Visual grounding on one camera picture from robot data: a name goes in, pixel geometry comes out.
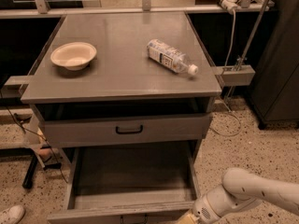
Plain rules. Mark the foam gripper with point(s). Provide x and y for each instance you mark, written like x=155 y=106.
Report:
x=204 y=209

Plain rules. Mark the grey drawer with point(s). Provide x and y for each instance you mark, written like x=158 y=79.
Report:
x=129 y=184
x=130 y=130

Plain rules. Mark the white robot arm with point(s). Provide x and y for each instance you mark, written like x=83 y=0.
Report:
x=240 y=191

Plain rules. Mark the grey top drawer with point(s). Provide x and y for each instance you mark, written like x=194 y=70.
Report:
x=130 y=130

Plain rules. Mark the grey drawer cabinet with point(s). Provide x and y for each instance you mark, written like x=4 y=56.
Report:
x=122 y=81

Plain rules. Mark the dark cabinet on right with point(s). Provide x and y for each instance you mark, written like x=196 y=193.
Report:
x=274 y=91

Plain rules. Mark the clear plastic water bottle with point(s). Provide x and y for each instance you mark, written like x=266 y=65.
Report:
x=171 y=58

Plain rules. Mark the black cylindrical leg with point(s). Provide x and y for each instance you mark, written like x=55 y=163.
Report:
x=28 y=180

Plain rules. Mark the white sneaker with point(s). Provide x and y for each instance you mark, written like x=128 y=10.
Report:
x=12 y=215

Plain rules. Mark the cream ceramic bowl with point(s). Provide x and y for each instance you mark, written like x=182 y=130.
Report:
x=74 y=56

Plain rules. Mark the metal diagonal rod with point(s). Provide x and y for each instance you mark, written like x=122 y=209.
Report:
x=240 y=61

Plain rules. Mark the grey metal bracket block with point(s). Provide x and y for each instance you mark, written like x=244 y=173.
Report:
x=231 y=77

